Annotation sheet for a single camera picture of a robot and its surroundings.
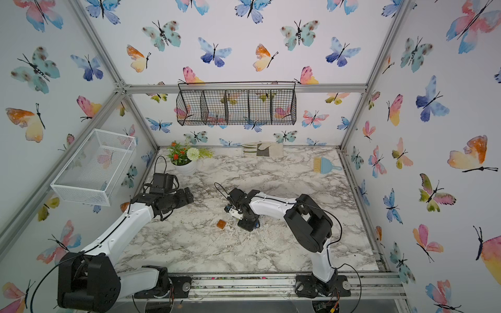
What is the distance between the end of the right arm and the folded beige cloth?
0.44 meters

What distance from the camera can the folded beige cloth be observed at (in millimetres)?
1203

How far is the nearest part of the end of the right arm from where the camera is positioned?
2.20ft
